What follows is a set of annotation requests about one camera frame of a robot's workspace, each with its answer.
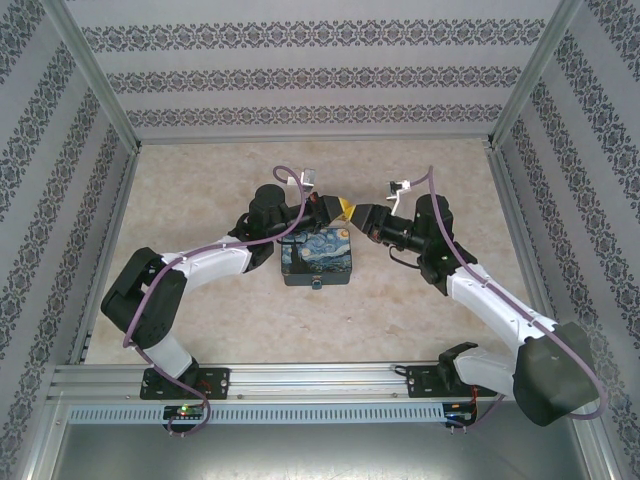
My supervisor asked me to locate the aluminium mounting rail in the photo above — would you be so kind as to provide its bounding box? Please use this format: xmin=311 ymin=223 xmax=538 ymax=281
xmin=47 ymin=362 xmax=506 ymax=404

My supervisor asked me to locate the aluminium frame post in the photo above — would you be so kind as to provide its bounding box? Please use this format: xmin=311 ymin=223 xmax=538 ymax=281
xmin=485 ymin=0 xmax=585 ymax=150
xmin=53 ymin=0 xmax=144 ymax=154

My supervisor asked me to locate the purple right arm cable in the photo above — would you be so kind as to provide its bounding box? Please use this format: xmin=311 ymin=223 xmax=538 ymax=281
xmin=407 ymin=166 xmax=610 ymax=422

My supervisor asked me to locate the grey metal sheet panel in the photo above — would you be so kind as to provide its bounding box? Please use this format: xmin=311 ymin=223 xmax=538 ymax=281
xmin=27 ymin=422 xmax=619 ymax=480

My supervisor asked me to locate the aluminium side rail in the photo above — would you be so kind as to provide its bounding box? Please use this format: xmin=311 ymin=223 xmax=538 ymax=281
xmin=67 ymin=144 xmax=144 ymax=369
xmin=484 ymin=142 xmax=560 ymax=324

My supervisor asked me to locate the starry night tin box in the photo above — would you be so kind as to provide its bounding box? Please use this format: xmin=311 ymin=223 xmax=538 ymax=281
xmin=278 ymin=227 xmax=358 ymax=290

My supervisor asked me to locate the slotted grey cable duct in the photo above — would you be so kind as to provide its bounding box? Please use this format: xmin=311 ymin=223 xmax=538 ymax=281
xmin=66 ymin=402 xmax=447 ymax=427

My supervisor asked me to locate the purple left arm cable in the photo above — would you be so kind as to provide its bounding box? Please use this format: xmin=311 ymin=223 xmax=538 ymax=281
xmin=122 ymin=166 xmax=314 ymax=439

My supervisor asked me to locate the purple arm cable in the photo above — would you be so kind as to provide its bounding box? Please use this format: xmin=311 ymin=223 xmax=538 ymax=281
xmin=407 ymin=166 xmax=610 ymax=422
xmin=122 ymin=166 xmax=314 ymax=439

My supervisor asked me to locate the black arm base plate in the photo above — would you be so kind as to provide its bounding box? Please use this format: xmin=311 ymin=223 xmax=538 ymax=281
xmin=404 ymin=363 xmax=484 ymax=400
xmin=140 ymin=366 xmax=233 ymax=402

